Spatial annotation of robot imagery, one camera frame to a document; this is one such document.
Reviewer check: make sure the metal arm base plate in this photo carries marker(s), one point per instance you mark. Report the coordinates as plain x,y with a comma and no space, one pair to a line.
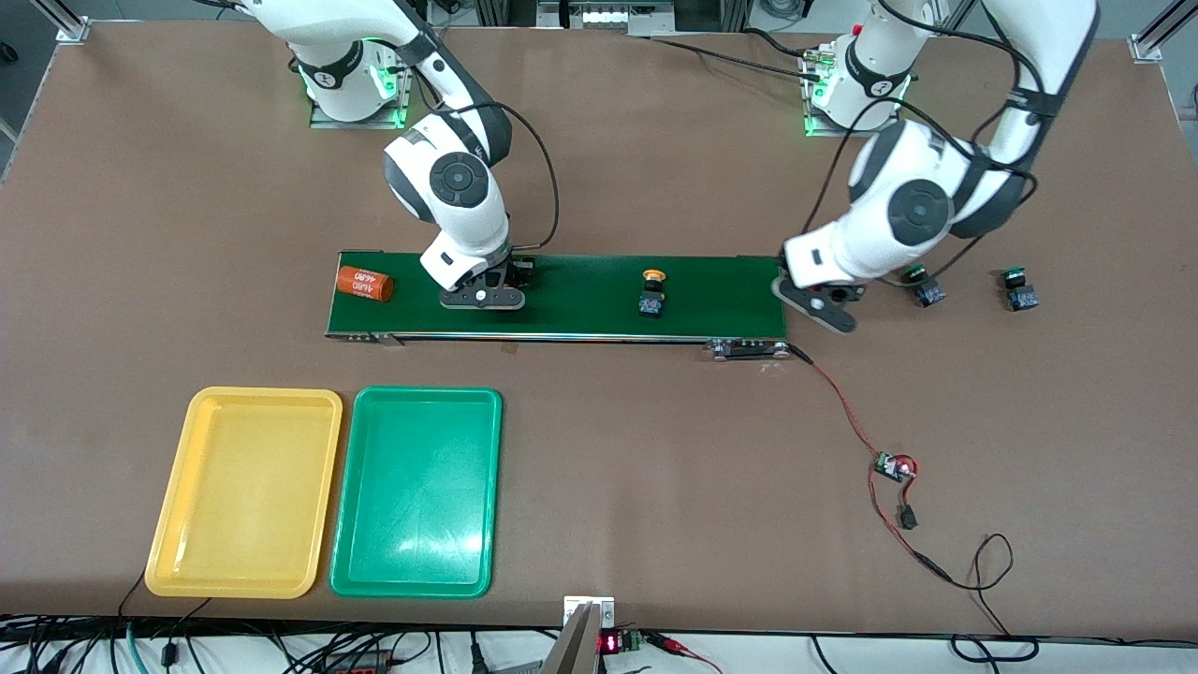
408,94
889,133

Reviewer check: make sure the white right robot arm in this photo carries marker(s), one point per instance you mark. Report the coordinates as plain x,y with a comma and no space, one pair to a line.
459,187

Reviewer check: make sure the small green controller board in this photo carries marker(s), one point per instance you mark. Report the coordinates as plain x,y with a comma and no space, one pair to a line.
894,466

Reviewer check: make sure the orange 4680 cylinder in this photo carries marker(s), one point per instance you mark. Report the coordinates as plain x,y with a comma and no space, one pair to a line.
365,284

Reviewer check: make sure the grey metal mount bar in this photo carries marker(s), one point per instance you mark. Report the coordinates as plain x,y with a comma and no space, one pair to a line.
571,651

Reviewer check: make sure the green conveyor belt unit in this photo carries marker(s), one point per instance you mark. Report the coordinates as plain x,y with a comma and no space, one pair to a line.
580,309

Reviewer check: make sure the silver lit device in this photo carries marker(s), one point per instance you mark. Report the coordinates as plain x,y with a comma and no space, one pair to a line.
604,16

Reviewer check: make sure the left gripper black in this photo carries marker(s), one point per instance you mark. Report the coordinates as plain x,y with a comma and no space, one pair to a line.
839,294

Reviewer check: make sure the red clip leads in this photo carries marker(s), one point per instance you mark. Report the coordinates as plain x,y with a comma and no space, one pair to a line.
674,646

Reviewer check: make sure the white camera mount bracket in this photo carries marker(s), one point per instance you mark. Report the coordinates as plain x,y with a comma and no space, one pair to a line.
604,608

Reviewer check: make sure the green push button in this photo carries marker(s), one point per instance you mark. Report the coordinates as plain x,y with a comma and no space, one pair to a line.
928,295
1022,298

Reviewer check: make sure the orange power strip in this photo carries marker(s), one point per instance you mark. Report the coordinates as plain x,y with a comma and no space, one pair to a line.
356,666

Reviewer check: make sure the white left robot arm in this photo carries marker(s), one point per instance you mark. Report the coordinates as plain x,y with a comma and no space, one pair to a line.
917,211

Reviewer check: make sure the green plastic tray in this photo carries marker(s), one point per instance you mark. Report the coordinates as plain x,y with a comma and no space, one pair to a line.
416,487

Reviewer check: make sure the yellow push button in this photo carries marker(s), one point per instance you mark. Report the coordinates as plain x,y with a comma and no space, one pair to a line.
651,304

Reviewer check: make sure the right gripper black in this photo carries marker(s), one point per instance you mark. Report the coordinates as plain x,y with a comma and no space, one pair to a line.
518,272

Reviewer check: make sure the yellow plastic tray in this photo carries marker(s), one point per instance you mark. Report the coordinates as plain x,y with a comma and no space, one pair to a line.
243,487

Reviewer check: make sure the aluminium frame post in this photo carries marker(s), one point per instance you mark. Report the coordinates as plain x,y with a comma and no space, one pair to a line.
1156,37
65,23

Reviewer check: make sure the small black plug connector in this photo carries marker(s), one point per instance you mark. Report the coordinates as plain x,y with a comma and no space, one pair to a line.
907,517

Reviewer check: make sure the small red digit display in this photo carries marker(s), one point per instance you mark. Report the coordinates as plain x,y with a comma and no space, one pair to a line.
613,643

